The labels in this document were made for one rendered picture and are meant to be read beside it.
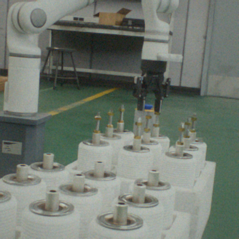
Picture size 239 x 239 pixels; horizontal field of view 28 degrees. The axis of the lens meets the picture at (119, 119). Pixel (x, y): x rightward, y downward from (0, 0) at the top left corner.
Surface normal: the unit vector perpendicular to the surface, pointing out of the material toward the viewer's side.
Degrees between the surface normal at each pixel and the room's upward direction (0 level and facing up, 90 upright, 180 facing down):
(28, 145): 89
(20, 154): 89
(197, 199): 90
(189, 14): 90
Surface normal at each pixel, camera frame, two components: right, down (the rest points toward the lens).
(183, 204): -0.29, 0.11
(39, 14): 0.68, 0.06
